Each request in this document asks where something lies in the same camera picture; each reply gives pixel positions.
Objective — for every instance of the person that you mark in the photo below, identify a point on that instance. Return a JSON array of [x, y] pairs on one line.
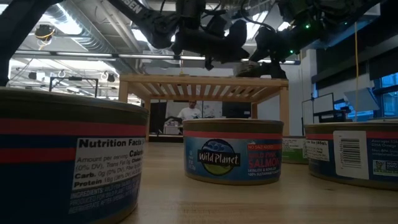
[[189, 112]]

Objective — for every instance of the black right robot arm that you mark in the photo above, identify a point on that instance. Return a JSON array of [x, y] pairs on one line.
[[326, 18]]

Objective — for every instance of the wooden slatted shelf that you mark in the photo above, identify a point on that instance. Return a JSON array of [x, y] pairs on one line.
[[186, 80]]

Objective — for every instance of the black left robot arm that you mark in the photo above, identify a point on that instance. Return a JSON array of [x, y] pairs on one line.
[[140, 12]]

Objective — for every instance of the long ceiling light strip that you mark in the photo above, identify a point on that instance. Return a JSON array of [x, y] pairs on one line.
[[146, 56]]

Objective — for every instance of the blue Wild Planet salmon can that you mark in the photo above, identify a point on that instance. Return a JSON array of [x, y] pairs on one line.
[[233, 155], [46, 155], [351, 155]]

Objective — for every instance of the white computer monitor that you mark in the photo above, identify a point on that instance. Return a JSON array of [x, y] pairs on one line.
[[323, 103]]

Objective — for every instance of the black television screen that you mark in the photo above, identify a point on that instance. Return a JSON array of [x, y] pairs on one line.
[[236, 109]]

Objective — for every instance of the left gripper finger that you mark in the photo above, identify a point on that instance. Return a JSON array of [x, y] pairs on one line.
[[240, 40]]

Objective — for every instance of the grey tilted monitor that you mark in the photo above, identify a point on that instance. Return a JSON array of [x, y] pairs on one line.
[[360, 99]]

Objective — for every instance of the blue lit window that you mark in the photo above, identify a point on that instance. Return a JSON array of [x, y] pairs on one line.
[[388, 102]]

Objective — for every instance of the silver ventilation duct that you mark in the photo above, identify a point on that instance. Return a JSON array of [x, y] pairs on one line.
[[93, 37]]

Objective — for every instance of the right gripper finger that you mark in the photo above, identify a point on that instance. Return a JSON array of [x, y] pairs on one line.
[[277, 71]]

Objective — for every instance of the green Bumble Bee tuna can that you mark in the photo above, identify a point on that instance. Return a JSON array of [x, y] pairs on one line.
[[293, 149], [250, 70]]

